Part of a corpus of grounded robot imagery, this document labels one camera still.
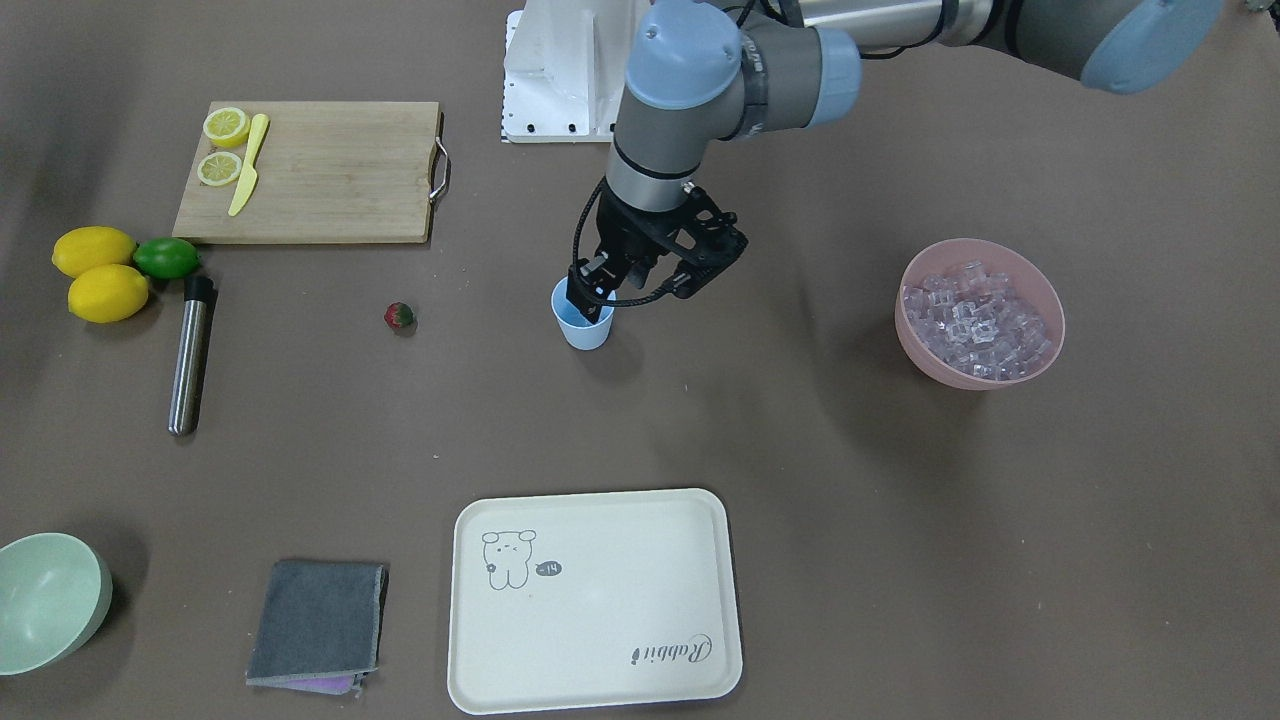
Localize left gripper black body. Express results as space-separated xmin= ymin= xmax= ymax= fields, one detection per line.
xmin=570 ymin=184 xmax=748 ymax=300

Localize red strawberry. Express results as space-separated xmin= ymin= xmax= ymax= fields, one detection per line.
xmin=383 ymin=301 xmax=417 ymax=331

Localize clear ice cubes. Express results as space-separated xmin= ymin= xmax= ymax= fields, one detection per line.
xmin=902 ymin=260 xmax=1055 ymax=382

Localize steel muddler black tip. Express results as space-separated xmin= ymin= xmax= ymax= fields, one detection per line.
xmin=166 ymin=275 xmax=218 ymax=437

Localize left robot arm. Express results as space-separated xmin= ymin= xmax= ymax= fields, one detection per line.
xmin=564 ymin=1 xmax=1222 ymax=324

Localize light blue plastic cup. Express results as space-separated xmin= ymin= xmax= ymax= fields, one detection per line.
xmin=550 ymin=277 xmax=614 ymax=351

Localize pink bowl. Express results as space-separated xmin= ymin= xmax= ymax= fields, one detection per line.
xmin=895 ymin=238 xmax=1066 ymax=389

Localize cream rectangular tray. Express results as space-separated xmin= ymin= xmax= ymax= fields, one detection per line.
xmin=447 ymin=488 xmax=744 ymax=715

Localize yellow plastic knife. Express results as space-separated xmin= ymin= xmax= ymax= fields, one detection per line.
xmin=227 ymin=113 xmax=270 ymax=217

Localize lemon half lower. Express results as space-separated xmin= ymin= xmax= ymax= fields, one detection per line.
xmin=196 ymin=151 xmax=243 ymax=187

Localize lemon half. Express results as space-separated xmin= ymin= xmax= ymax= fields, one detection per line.
xmin=196 ymin=151 xmax=243 ymax=187
xmin=202 ymin=106 xmax=251 ymax=149

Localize lemon half upper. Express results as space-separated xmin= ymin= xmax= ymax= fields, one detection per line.
xmin=202 ymin=106 xmax=251 ymax=149

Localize green lime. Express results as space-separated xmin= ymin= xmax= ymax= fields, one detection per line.
xmin=132 ymin=237 xmax=201 ymax=281

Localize grey folded cloth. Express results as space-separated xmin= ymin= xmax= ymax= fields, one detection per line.
xmin=244 ymin=559 xmax=387 ymax=696

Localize yellow lemon front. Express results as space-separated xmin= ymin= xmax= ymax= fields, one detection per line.
xmin=67 ymin=264 xmax=150 ymax=324

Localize yellow lemon near lime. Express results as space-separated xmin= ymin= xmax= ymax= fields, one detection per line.
xmin=51 ymin=225 xmax=137 ymax=279

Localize mint green bowl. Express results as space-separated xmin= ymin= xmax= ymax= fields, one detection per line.
xmin=1 ymin=532 xmax=114 ymax=676

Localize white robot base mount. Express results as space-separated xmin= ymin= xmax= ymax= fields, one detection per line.
xmin=500 ymin=1 xmax=653 ymax=143

